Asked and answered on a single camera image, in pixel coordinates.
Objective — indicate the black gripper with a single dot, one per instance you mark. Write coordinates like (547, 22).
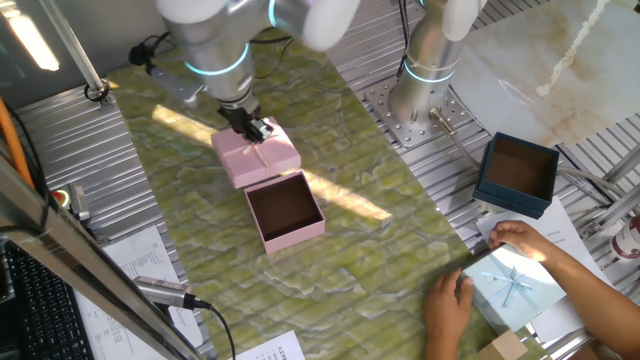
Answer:
(237, 120)

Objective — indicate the pink box lid with ribbon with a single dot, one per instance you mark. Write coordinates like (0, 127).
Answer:
(250, 162)

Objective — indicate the pink box base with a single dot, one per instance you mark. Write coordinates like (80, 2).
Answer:
(300, 235)

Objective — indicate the light blue gift box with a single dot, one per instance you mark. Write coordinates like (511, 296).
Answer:
(505, 305)

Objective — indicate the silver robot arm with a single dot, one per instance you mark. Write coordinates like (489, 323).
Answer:
(220, 45)

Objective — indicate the person's right forearm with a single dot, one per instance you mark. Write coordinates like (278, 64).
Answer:
(600, 310)

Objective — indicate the person's left forearm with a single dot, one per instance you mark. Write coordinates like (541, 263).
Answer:
(442, 351)

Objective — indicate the small grey box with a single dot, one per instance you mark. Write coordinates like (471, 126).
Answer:
(78, 201)

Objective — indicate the dark blue open box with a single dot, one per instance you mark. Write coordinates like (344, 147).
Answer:
(505, 200)

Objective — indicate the brown cardboard box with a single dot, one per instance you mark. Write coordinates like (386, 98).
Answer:
(502, 347)

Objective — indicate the person's left hand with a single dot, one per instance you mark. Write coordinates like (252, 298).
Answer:
(447, 310)

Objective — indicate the person's right hand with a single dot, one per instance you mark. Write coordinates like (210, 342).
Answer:
(520, 235)

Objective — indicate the green marble pattern mat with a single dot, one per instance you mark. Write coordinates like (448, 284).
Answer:
(225, 280)

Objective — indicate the printed paper sheet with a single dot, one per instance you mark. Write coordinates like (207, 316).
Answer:
(275, 350)
(145, 255)
(105, 335)

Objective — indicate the grey handheld device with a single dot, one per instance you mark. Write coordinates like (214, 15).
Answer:
(160, 292)

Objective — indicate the metal pole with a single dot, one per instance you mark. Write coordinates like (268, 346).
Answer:
(75, 50)

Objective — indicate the red emergency stop button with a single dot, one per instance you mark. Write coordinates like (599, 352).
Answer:
(61, 198)

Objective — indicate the black keyboard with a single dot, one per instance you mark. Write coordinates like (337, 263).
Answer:
(45, 315)

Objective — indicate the white marble pattern sheet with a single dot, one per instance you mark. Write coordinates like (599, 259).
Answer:
(550, 50)

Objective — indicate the white paper sheet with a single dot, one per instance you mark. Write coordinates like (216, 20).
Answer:
(560, 222)
(560, 320)

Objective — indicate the aluminium profile bar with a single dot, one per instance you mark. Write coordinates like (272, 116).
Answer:
(622, 165)
(612, 212)

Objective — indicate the red and white cup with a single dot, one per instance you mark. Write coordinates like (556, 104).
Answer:
(626, 242)

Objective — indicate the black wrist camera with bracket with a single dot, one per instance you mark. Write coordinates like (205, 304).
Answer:
(175, 85)

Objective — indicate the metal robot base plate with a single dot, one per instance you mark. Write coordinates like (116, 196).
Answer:
(400, 132)

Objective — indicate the metal frame beam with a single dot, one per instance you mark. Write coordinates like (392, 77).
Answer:
(75, 255)

